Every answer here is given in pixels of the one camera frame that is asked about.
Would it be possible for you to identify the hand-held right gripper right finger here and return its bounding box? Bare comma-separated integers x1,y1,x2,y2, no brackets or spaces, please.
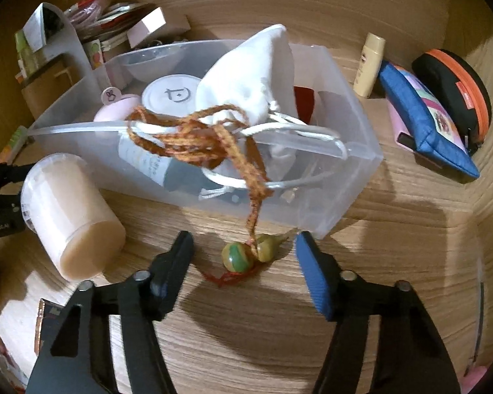
294,231,461,394

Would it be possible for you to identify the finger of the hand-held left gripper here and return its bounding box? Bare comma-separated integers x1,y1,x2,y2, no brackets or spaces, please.
0,163,35,193

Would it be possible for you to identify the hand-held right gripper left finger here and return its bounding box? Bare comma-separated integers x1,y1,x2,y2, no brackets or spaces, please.
25,230,195,394

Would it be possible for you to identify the plastic cup of beige drink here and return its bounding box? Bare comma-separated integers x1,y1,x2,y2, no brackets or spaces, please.
20,153,127,281

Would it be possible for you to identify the clear plastic storage box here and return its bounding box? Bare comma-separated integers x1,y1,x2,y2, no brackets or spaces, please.
27,39,385,241

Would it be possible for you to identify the dark bottle with white label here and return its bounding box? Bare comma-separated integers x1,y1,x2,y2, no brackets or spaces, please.
118,135,214,193

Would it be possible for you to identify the orange braided cord gourd pendant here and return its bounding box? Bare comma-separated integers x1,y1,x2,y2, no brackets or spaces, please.
125,104,292,289

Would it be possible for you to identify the pink round jar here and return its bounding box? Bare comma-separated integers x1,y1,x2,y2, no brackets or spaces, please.
94,87,142,123

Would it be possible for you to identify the white drawstring pouch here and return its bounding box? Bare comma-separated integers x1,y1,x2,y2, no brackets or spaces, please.
197,24,348,202

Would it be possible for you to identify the wooden desktop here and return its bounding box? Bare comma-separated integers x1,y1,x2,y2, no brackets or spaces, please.
0,0,493,394

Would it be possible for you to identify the orange and green tube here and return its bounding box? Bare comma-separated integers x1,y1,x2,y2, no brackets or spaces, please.
0,126,29,163

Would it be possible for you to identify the fruit print box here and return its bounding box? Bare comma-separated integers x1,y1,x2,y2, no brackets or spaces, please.
84,39,103,70

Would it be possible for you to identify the blue zipper pouch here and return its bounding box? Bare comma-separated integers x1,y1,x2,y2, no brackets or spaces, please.
379,61,481,179

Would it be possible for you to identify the stack of paper packets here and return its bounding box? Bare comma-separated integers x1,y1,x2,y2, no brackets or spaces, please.
63,0,157,42

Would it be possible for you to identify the pink box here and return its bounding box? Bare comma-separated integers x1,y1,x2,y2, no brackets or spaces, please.
127,7,191,48

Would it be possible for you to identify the small cream tube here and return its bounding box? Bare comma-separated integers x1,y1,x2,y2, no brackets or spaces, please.
352,33,386,98

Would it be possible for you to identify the black and orange round case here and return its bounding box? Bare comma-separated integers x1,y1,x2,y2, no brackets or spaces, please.
411,49,492,157

